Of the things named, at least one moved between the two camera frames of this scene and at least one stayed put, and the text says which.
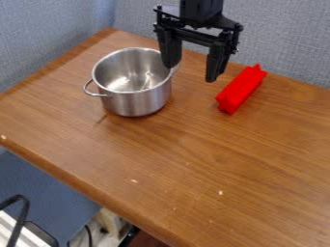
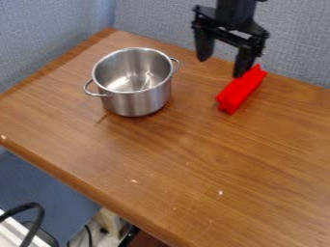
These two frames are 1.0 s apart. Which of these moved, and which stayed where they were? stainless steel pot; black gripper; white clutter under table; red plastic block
Moved: black gripper
Stayed: white clutter under table; red plastic block; stainless steel pot
